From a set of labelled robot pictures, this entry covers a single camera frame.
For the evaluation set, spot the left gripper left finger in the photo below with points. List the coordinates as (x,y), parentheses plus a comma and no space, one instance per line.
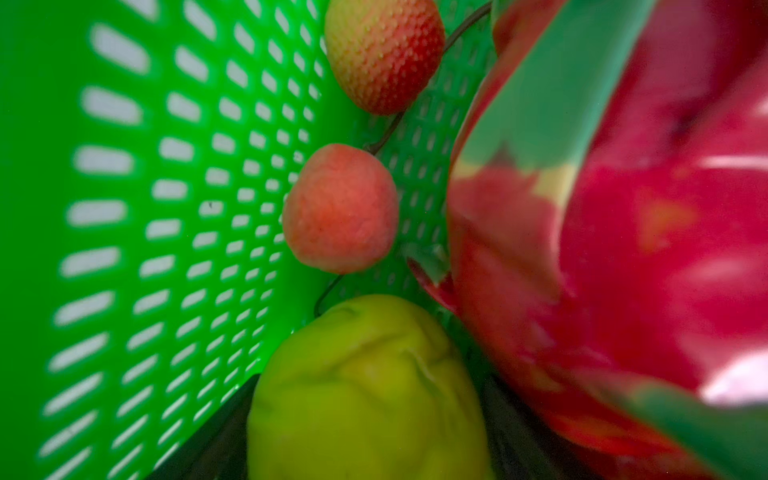
(218,450)

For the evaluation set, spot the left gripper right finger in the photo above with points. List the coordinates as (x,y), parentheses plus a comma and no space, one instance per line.
(522,446)

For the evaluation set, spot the green pear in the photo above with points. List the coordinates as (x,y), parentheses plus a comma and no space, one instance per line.
(372,389)

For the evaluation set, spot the red dragon fruit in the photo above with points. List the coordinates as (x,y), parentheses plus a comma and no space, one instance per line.
(607,230)

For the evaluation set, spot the small pink lychee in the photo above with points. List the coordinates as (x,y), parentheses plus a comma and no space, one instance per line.
(342,214)

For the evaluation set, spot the green plastic basket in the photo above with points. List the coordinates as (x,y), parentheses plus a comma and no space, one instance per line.
(146,151)

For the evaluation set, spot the red strawberry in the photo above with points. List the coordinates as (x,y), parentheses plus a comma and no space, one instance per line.
(383,53)

